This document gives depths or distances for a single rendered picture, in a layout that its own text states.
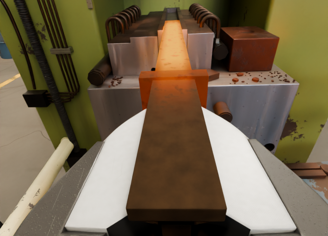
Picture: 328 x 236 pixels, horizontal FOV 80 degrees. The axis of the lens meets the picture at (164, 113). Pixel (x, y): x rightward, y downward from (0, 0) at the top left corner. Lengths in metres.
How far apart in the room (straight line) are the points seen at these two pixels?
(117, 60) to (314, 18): 0.47
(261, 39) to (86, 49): 0.42
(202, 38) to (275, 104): 0.18
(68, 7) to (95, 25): 0.07
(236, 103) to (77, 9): 0.42
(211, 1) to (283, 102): 0.56
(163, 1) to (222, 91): 0.56
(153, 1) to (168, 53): 0.67
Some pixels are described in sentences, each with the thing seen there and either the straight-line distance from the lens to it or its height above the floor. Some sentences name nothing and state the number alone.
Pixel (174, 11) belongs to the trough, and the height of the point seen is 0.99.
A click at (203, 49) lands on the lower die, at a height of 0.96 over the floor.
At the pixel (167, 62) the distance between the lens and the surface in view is 0.18.
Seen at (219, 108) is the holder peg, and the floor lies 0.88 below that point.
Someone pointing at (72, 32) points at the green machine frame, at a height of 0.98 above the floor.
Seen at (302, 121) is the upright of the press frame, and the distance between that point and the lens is 0.76.
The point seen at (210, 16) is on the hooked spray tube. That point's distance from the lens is 0.41.
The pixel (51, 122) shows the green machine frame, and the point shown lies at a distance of 0.76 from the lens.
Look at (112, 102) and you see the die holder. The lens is 0.39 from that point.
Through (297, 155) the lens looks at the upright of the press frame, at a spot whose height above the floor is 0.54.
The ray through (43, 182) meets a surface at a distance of 0.65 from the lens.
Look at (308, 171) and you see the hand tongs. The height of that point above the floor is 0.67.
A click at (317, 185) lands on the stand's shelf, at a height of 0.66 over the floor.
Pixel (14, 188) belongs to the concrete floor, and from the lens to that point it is 1.69.
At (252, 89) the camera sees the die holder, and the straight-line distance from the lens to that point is 0.39.
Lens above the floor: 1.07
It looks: 33 degrees down
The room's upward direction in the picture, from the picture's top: 3 degrees counter-clockwise
